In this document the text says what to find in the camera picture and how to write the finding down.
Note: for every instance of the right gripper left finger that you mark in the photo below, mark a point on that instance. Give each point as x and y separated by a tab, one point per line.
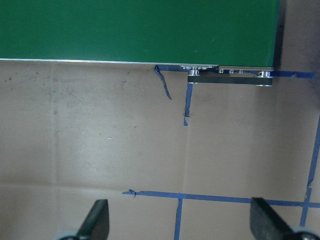
96	225

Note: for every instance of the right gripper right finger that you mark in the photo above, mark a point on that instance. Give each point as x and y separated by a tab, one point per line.
266	224

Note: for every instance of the green conveyor belt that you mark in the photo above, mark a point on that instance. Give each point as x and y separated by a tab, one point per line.
215	41

